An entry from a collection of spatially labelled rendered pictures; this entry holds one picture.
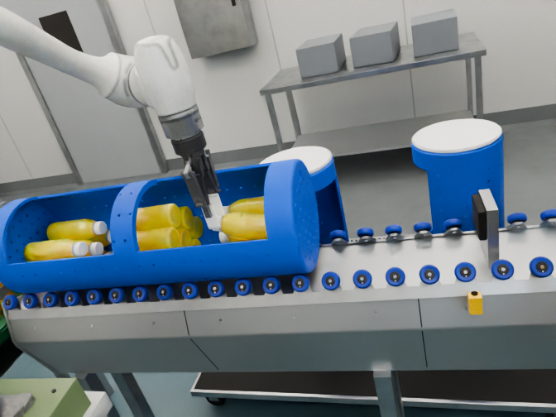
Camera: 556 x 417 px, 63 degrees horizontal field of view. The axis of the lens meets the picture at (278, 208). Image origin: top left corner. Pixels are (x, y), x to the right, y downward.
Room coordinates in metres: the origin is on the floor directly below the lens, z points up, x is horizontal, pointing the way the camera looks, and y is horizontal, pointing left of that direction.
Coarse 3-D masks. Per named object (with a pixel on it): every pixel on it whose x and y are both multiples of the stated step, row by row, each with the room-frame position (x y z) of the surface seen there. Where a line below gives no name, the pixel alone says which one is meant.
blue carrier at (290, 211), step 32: (288, 160) 1.04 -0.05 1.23; (96, 192) 1.27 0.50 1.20; (128, 192) 1.11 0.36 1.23; (160, 192) 1.25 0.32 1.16; (224, 192) 1.20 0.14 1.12; (256, 192) 1.18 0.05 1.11; (288, 192) 0.92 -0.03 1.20; (0, 224) 1.18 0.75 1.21; (32, 224) 1.32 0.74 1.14; (128, 224) 1.02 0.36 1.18; (288, 224) 0.88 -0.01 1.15; (0, 256) 1.13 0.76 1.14; (96, 256) 1.03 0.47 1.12; (128, 256) 1.00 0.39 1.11; (160, 256) 0.97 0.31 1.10; (192, 256) 0.95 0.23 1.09; (224, 256) 0.92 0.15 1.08; (256, 256) 0.90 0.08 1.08; (288, 256) 0.87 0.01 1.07; (32, 288) 1.13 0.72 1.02; (64, 288) 1.11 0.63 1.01; (96, 288) 1.10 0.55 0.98
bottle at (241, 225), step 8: (224, 216) 1.00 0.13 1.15; (232, 216) 0.99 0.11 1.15; (240, 216) 0.98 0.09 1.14; (248, 216) 0.98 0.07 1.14; (256, 216) 0.98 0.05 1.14; (264, 216) 0.97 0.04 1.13; (224, 224) 0.98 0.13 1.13; (232, 224) 0.97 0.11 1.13; (240, 224) 0.97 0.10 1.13; (248, 224) 0.96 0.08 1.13; (256, 224) 0.96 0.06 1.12; (264, 224) 0.95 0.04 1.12; (224, 232) 0.98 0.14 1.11; (232, 232) 0.97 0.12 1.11; (240, 232) 0.96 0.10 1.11; (248, 232) 0.96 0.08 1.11; (256, 232) 0.95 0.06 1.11; (264, 232) 0.95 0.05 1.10
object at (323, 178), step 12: (324, 168) 1.43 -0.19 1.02; (312, 180) 1.39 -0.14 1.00; (324, 180) 1.42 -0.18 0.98; (336, 180) 1.49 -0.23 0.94; (324, 192) 1.62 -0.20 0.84; (336, 192) 1.55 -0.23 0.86; (324, 204) 1.63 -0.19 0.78; (336, 204) 1.58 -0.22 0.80; (324, 216) 1.64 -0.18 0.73; (336, 216) 1.59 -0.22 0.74; (324, 228) 1.65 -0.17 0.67; (336, 228) 1.61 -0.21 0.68; (324, 240) 1.65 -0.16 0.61; (348, 240) 1.49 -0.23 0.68
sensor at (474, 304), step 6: (468, 294) 0.74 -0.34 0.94; (474, 294) 0.74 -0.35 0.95; (480, 294) 0.73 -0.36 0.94; (468, 300) 0.74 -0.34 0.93; (474, 300) 0.73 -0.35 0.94; (480, 300) 0.72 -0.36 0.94; (468, 306) 0.74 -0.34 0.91; (474, 306) 0.73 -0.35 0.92; (480, 306) 0.72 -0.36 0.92; (474, 312) 0.73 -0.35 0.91; (480, 312) 0.72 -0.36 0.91
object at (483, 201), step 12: (480, 192) 0.91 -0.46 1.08; (480, 204) 0.86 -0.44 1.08; (492, 204) 0.84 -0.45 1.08; (480, 216) 0.83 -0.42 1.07; (492, 216) 0.82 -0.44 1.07; (480, 228) 0.83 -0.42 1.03; (492, 228) 0.82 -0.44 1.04; (480, 240) 0.84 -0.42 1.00; (492, 240) 0.82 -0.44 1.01; (492, 252) 0.82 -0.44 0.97
